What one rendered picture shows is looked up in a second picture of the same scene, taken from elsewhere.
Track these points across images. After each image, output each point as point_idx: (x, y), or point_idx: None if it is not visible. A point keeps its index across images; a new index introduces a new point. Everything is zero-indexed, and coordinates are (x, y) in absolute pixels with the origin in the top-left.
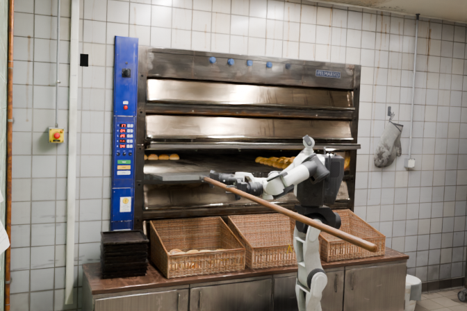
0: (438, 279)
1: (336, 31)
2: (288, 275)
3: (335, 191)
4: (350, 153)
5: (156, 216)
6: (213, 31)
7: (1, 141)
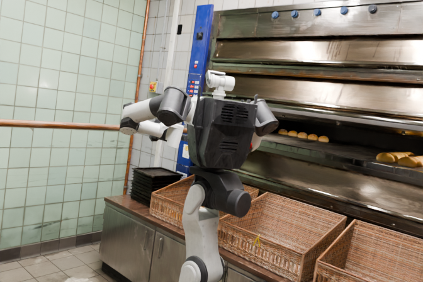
0: None
1: None
2: (245, 274)
3: (204, 146)
4: None
5: None
6: None
7: (52, 70)
